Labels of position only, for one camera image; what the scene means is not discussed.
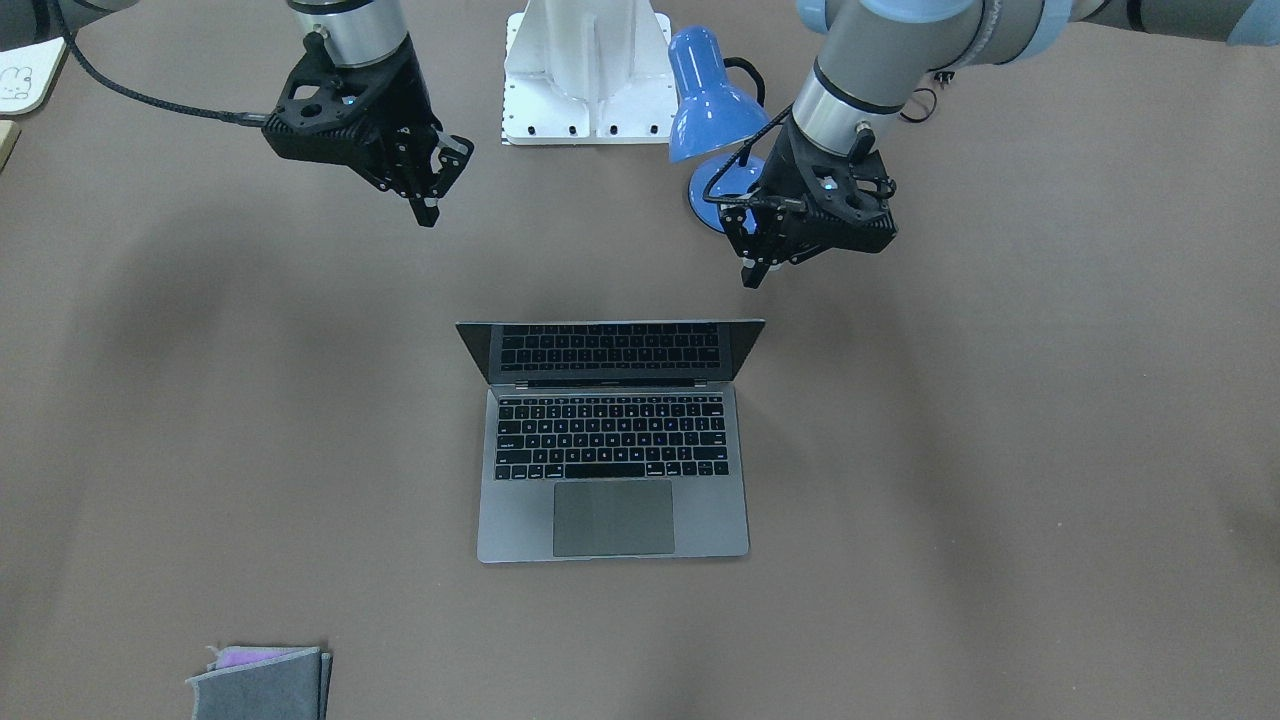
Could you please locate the blue desk lamp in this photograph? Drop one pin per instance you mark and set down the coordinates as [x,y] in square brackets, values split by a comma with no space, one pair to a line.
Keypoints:
[721,104]

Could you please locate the white tray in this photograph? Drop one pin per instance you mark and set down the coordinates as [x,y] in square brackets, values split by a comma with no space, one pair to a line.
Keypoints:
[28,75]

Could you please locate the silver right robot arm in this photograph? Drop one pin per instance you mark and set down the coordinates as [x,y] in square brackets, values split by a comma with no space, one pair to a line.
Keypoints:
[357,33]

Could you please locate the grey felt pouch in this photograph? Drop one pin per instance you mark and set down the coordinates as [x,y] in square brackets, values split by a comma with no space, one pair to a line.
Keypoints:
[254,682]

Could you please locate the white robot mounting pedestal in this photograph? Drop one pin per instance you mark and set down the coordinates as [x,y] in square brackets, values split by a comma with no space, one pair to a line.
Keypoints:
[587,73]

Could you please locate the grey laptop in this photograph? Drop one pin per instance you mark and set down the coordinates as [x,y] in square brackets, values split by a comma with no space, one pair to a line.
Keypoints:
[611,440]

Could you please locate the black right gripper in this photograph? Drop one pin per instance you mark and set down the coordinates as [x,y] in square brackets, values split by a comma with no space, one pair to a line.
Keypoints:
[391,104]

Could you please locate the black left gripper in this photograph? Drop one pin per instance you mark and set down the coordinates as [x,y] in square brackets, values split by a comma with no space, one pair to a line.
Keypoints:
[784,166]

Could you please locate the wooden cutting board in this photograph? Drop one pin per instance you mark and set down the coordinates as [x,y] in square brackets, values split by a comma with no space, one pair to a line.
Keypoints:
[9,136]

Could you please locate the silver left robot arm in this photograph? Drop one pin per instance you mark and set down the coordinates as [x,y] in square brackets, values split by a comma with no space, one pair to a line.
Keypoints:
[876,52]

